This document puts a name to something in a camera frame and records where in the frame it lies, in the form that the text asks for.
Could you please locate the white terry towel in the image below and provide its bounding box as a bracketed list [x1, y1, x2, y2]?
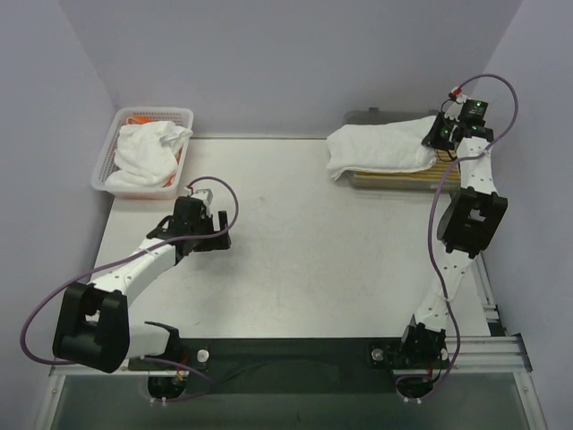
[326, 116, 437, 180]

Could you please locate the white towels pile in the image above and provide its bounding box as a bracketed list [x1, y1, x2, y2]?
[105, 121, 192, 188]

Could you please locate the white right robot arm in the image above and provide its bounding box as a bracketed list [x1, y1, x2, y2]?
[400, 95, 508, 365]

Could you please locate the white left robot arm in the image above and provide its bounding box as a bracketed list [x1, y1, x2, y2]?
[52, 189, 231, 374]

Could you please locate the yellow striped folded towel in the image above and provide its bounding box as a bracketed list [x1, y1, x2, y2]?
[348, 160, 450, 191]

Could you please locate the white plastic mesh basket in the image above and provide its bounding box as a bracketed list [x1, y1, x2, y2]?
[91, 107, 193, 200]

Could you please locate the orange cloth in basket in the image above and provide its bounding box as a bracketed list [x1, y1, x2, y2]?
[125, 116, 153, 125]

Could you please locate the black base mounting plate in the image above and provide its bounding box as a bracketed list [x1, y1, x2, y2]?
[127, 338, 449, 400]

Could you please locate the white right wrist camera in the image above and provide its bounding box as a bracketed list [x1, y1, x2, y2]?
[444, 89, 468, 121]

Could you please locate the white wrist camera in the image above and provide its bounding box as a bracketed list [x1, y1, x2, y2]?
[192, 188, 213, 207]
[444, 89, 468, 121]

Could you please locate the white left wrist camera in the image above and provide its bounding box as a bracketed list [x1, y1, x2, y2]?
[192, 188, 213, 207]

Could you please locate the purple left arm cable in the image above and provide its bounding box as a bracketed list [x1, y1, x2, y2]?
[20, 176, 242, 402]

